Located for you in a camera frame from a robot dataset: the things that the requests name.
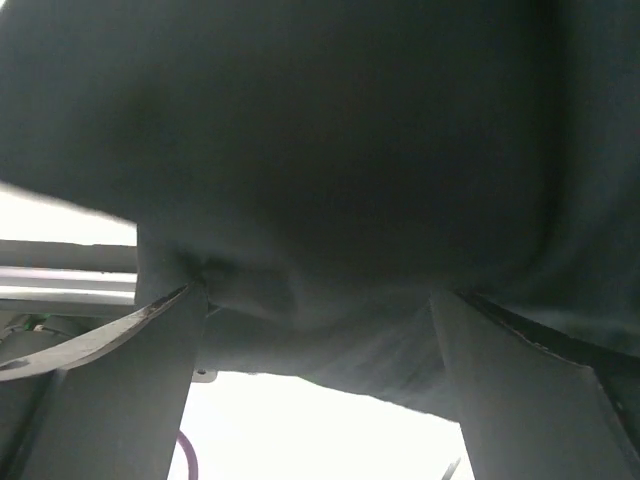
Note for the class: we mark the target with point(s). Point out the black printed t shirt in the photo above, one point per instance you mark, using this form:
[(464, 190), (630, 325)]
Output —
[(327, 165)]

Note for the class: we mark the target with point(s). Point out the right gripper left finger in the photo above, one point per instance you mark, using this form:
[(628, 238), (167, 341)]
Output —
[(106, 404)]

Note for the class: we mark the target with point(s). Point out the aluminium rail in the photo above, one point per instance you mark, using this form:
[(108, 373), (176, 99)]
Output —
[(67, 279)]

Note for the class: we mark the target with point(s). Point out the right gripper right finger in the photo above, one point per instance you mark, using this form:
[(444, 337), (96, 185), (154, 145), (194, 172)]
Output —
[(534, 403)]

